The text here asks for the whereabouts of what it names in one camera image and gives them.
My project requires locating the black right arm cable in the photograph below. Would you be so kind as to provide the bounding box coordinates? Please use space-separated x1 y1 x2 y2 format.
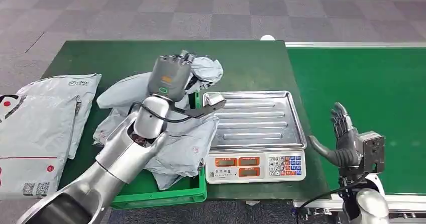
294 179 367 224

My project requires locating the aluminium conveyor frame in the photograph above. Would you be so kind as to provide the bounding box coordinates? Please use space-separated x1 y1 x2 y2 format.
285 42 426 224

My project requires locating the green plastic crate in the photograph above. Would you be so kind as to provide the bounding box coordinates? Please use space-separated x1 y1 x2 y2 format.
111 91 207 210

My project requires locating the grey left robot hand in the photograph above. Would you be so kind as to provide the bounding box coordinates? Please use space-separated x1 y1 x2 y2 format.
147 50 197 102

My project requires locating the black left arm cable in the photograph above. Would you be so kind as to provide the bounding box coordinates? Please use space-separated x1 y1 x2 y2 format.
128 101 200 124

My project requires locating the dark green table mat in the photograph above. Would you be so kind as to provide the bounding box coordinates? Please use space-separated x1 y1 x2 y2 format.
41 40 332 201

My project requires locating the grey parcel bag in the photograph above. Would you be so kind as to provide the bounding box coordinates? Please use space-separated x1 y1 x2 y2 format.
92 107 221 190
96 55 224 110

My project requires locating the grey parcel with black logo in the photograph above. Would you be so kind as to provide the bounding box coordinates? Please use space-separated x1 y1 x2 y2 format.
17 73 102 160

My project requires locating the bright green conveyor belt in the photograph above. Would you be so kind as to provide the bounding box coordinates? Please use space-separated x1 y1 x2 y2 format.
286 48 426 195

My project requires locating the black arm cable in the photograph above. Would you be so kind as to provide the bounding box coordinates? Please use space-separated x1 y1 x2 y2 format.
128 101 200 124
294 179 367 224

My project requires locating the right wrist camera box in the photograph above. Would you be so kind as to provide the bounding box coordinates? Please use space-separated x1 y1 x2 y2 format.
356 131 386 175

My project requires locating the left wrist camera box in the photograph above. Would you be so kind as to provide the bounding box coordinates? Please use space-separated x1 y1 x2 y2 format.
173 92 227 120

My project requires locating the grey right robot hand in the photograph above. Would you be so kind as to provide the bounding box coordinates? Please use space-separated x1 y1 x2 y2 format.
307 102 362 168

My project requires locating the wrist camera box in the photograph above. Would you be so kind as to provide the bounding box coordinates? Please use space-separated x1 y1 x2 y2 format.
356 131 386 175
173 92 227 120

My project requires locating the large grey parcel, red line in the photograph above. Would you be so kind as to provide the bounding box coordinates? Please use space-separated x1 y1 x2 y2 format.
0 94 82 200

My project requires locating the white scale with steel tray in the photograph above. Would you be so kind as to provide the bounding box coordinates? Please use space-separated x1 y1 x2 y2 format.
202 90 307 184

